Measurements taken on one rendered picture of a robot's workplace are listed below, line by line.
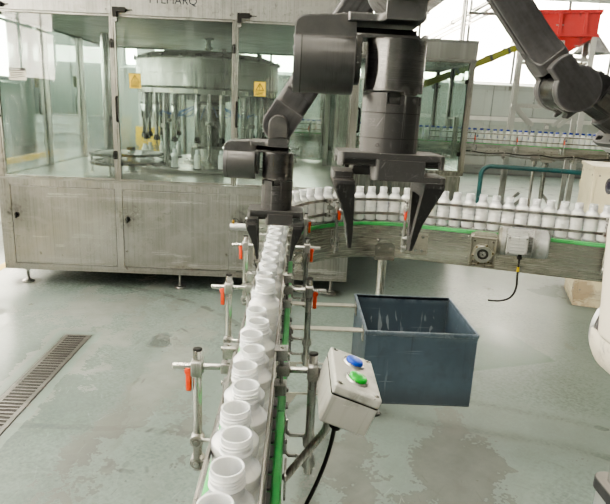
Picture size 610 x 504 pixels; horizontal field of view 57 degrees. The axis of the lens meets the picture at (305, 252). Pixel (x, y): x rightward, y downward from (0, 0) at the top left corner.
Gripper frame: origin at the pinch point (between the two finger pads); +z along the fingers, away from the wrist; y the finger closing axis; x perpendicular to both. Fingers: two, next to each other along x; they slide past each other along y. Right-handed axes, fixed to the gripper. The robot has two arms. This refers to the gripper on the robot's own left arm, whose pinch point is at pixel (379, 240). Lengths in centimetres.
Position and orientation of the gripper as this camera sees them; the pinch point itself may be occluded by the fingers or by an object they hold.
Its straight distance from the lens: 58.4
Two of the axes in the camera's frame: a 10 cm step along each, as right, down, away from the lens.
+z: -0.5, 9.7, 2.4
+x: -0.1, -2.4, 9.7
